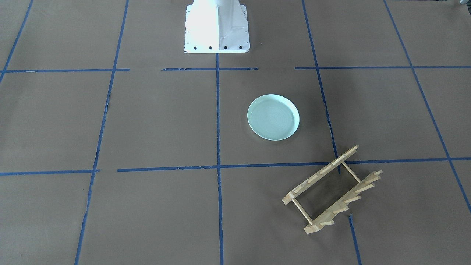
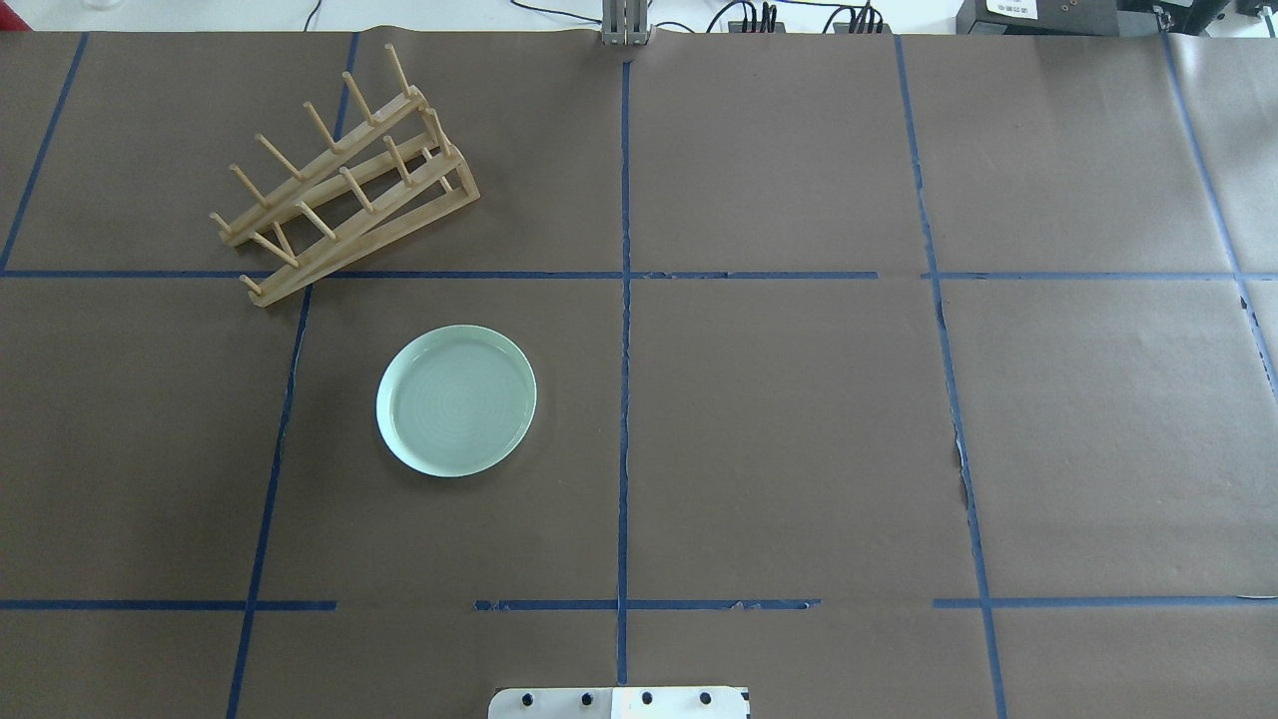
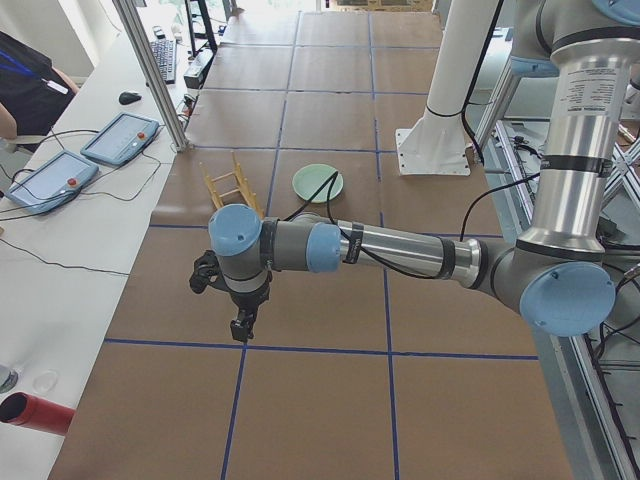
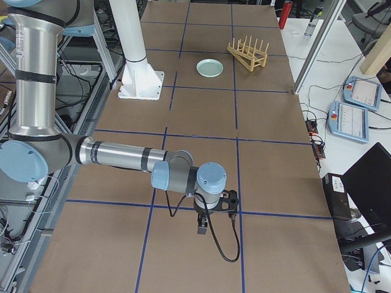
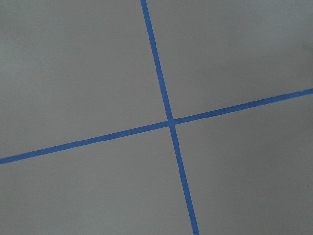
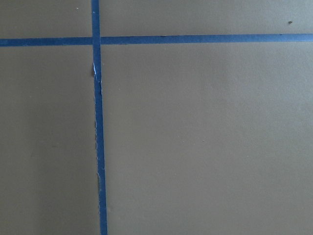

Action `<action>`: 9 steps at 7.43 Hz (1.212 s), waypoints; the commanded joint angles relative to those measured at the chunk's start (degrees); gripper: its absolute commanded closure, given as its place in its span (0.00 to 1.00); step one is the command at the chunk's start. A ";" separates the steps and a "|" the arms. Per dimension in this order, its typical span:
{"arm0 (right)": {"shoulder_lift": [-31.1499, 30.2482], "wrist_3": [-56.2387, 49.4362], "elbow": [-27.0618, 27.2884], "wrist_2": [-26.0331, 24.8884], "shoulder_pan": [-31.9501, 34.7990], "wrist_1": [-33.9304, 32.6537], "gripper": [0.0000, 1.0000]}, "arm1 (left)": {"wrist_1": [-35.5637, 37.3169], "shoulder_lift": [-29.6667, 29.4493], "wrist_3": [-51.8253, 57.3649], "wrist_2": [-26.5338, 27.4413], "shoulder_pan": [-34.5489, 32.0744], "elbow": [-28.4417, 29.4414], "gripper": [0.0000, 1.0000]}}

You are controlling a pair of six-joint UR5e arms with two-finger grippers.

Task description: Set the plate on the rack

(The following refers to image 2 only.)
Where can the light green round plate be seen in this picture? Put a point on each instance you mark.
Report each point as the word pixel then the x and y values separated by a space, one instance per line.
pixel 456 401

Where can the wooden plate rack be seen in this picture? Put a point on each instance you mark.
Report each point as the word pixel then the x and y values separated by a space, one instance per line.
pixel 393 174

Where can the black power strip right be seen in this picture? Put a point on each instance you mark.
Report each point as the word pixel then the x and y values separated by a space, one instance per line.
pixel 865 19

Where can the black device with label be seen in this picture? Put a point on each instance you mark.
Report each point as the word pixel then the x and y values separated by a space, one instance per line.
pixel 1053 18

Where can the grey aluminium frame post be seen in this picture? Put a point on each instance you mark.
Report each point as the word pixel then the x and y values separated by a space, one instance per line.
pixel 625 23

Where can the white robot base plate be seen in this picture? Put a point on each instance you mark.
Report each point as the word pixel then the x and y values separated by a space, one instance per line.
pixel 713 701

